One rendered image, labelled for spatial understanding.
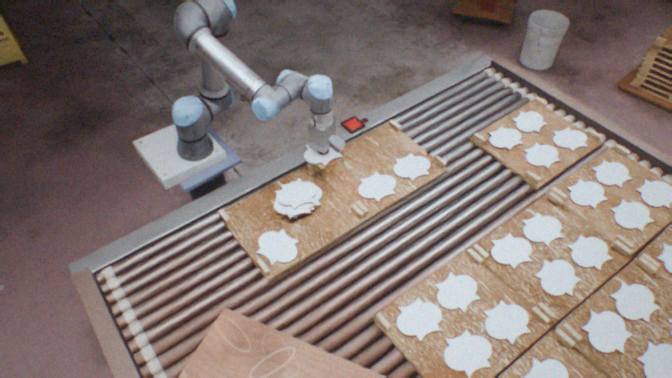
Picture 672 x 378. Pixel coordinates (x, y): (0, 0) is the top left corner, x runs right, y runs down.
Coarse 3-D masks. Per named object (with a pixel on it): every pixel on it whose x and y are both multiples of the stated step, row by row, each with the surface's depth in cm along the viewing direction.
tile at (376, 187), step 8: (376, 176) 185; (384, 176) 185; (368, 184) 183; (376, 184) 183; (384, 184) 183; (392, 184) 182; (360, 192) 180; (368, 192) 180; (376, 192) 180; (384, 192) 180; (392, 192) 180; (376, 200) 178
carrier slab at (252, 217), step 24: (264, 192) 183; (336, 192) 182; (240, 216) 175; (264, 216) 175; (288, 216) 175; (312, 216) 175; (336, 216) 174; (240, 240) 168; (312, 240) 168; (288, 264) 161
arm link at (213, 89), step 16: (192, 0) 156; (208, 0) 157; (224, 0) 161; (208, 16) 157; (224, 16) 162; (224, 32) 167; (208, 64) 177; (208, 80) 184; (224, 80) 188; (208, 96) 188; (224, 96) 191; (224, 112) 199
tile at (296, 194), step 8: (280, 184) 178; (288, 184) 178; (296, 184) 178; (304, 184) 178; (312, 184) 178; (280, 192) 176; (288, 192) 176; (296, 192) 176; (304, 192) 175; (312, 192) 175; (280, 200) 173; (288, 200) 173; (296, 200) 173; (304, 200) 173; (312, 200) 173; (296, 208) 172
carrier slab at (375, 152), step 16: (384, 128) 205; (352, 144) 199; (368, 144) 198; (384, 144) 198; (400, 144) 198; (416, 144) 198; (336, 160) 193; (352, 160) 193; (368, 160) 192; (384, 160) 192; (432, 160) 192; (336, 176) 187; (352, 176) 187; (368, 176) 187; (432, 176) 186; (352, 192) 182; (400, 192) 181; (368, 208) 176; (384, 208) 176
